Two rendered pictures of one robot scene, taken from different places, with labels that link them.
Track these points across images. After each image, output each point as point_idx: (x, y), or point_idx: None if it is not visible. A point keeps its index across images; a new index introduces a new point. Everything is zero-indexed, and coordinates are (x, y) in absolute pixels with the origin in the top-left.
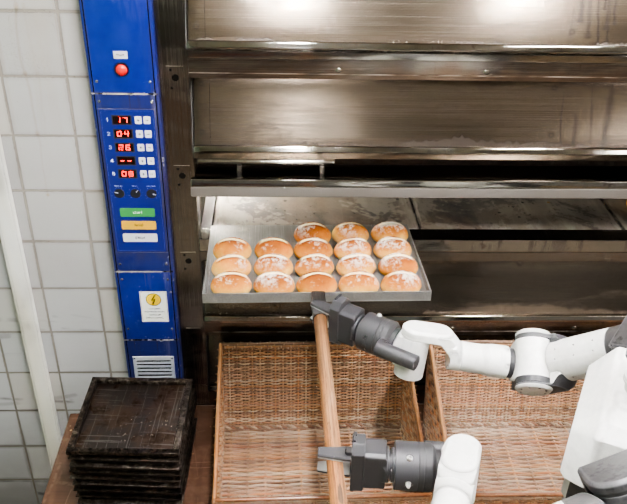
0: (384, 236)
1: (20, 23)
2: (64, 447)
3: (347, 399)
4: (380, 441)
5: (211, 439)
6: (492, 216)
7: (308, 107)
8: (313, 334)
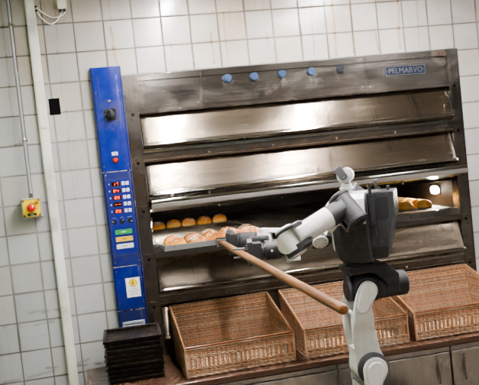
0: None
1: (69, 147)
2: (90, 376)
3: (242, 330)
4: (257, 241)
5: (171, 361)
6: None
7: (198, 170)
8: (217, 297)
